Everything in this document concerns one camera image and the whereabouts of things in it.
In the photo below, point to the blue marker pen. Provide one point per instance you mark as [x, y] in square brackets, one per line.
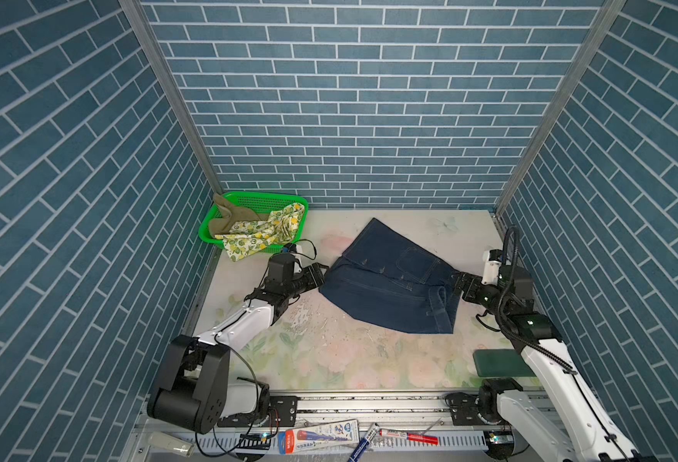
[365, 443]

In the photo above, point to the red handled screwdriver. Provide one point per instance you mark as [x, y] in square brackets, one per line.
[410, 437]

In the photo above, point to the white plastic cup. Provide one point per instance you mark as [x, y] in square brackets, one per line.
[170, 443]

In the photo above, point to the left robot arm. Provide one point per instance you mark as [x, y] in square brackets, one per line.
[193, 388]

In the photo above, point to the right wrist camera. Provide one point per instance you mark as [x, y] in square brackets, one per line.
[493, 262]

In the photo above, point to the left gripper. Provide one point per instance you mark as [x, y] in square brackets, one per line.
[308, 272]

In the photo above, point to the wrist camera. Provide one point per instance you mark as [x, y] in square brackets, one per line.
[493, 262]
[293, 249]

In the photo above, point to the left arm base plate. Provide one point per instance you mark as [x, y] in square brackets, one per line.
[281, 411]

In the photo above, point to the dark green pad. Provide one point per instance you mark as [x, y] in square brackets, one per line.
[500, 364]

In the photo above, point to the olive khaki skirt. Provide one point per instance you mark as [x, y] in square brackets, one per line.
[230, 214]

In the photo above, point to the dark blue denim skirt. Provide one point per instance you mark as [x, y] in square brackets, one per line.
[384, 279]

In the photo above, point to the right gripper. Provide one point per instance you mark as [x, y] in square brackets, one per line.
[473, 282]

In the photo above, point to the yellow lemon print skirt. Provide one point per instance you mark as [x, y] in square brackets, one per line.
[247, 238]

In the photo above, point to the green plastic basket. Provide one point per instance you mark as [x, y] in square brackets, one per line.
[260, 202]

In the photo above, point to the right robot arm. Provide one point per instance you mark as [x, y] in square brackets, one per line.
[589, 434]

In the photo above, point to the toothpaste box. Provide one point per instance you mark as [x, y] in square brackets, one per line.
[318, 437]

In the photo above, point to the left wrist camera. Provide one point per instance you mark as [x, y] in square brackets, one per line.
[293, 249]

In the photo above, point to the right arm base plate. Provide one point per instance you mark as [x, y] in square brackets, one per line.
[467, 409]

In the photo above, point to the aluminium rail frame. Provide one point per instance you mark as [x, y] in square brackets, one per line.
[400, 410]

